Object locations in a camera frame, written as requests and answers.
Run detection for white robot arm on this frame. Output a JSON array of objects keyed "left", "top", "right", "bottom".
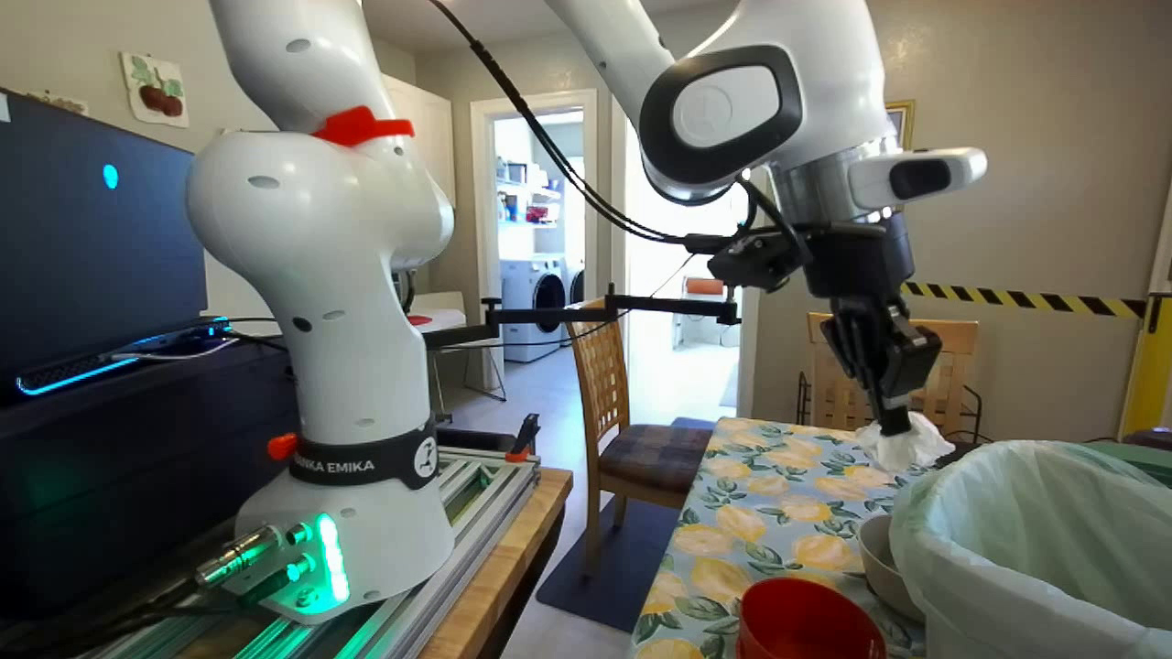
[{"left": 188, "top": 0, "right": 984, "bottom": 621}]

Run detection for framed bird picture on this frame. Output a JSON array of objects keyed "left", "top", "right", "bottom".
[{"left": 888, "top": 104, "right": 912, "bottom": 151}]

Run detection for white napkin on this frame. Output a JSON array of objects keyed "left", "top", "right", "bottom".
[{"left": 859, "top": 411, "right": 951, "bottom": 471}]

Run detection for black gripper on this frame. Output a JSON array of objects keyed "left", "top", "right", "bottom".
[{"left": 711, "top": 220, "right": 943, "bottom": 432}]

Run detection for yellow black hazard tape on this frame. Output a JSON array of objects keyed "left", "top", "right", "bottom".
[{"left": 907, "top": 278, "right": 1172, "bottom": 436}]

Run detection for floral lemon tablecloth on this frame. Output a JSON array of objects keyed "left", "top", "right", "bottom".
[{"left": 630, "top": 417, "right": 923, "bottom": 659}]

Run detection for aluminium robot mounting rails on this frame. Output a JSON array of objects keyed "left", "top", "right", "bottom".
[{"left": 91, "top": 448, "right": 541, "bottom": 659}]

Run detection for dark blue floor mat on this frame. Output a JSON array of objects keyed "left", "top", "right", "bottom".
[{"left": 539, "top": 502, "right": 678, "bottom": 635}]

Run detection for black camera tripod arm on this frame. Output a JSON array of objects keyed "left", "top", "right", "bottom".
[{"left": 477, "top": 293, "right": 740, "bottom": 334}]

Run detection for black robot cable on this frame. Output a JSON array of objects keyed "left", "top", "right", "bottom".
[{"left": 424, "top": 0, "right": 784, "bottom": 249}]

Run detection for black monitor screen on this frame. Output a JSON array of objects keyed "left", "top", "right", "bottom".
[{"left": 0, "top": 92, "right": 206, "bottom": 394}]

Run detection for fruit wall picture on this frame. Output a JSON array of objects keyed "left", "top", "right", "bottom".
[{"left": 120, "top": 51, "right": 188, "bottom": 123}]

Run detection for wooden chair with cushion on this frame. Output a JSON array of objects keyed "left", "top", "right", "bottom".
[{"left": 569, "top": 321, "right": 711, "bottom": 569}]

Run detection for red lid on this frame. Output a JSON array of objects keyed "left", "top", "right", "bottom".
[{"left": 735, "top": 577, "right": 888, "bottom": 659}]

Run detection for black control box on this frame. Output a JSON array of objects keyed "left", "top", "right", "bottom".
[{"left": 0, "top": 347, "right": 296, "bottom": 620}]

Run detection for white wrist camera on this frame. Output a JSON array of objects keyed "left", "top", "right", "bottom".
[{"left": 850, "top": 148, "right": 991, "bottom": 208}]

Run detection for grey bowl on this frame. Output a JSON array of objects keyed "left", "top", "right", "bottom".
[{"left": 859, "top": 517, "right": 923, "bottom": 621}]

